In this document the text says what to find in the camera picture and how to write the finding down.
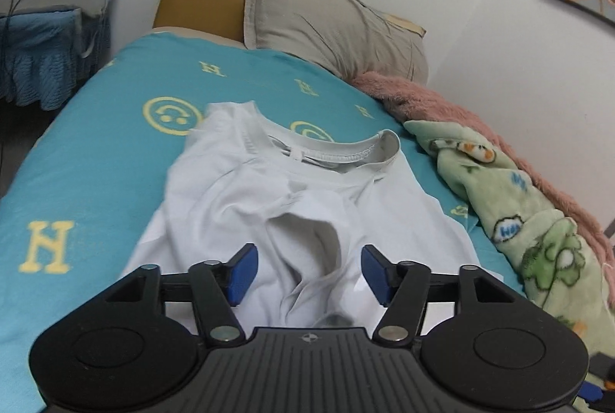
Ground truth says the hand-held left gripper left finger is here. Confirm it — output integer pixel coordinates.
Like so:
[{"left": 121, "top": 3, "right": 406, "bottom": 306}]
[{"left": 98, "top": 243, "right": 260, "bottom": 344}]

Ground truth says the white t-shirt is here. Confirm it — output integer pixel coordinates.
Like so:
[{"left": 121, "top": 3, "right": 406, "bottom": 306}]
[{"left": 118, "top": 102, "right": 505, "bottom": 328}]

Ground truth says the grey pillow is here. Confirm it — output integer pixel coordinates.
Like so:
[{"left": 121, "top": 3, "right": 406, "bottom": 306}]
[{"left": 243, "top": 0, "right": 429, "bottom": 85}]

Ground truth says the black cable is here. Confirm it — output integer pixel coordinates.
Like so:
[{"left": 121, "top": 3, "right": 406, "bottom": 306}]
[{"left": 4, "top": 0, "right": 64, "bottom": 51}]

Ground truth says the teal printed bed sheet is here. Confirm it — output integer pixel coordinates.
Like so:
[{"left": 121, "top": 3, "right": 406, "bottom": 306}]
[{"left": 0, "top": 31, "right": 529, "bottom": 413}]

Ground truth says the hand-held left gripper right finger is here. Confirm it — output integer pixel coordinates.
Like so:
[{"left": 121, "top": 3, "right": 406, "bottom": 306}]
[{"left": 360, "top": 244, "right": 525, "bottom": 344}]

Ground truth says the blue covered chair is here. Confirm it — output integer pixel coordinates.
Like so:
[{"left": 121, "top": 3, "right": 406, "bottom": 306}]
[{"left": 0, "top": 0, "right": 147, "bottom": 112}]

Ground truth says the green printed blanket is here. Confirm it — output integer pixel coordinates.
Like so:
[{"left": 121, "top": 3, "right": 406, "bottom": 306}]
[{"left": 404, "top": 119, "right": 615, "bottom": 413}]

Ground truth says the yellow headboard cushion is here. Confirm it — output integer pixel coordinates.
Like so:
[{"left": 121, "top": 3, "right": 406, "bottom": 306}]
[{"left": 153, "top": 0, "right": 248, "bottom": 46}]

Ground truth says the tan pillow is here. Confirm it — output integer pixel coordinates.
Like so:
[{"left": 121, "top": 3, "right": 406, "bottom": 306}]
[{"left": 383, "top": 11, "right": 427, "bottom": 38}]

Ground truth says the pink fluffy blanket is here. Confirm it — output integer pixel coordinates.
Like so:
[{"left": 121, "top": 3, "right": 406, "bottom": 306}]
[{"left": 353, "top": 70, "right": 615, "bottom": 253}]

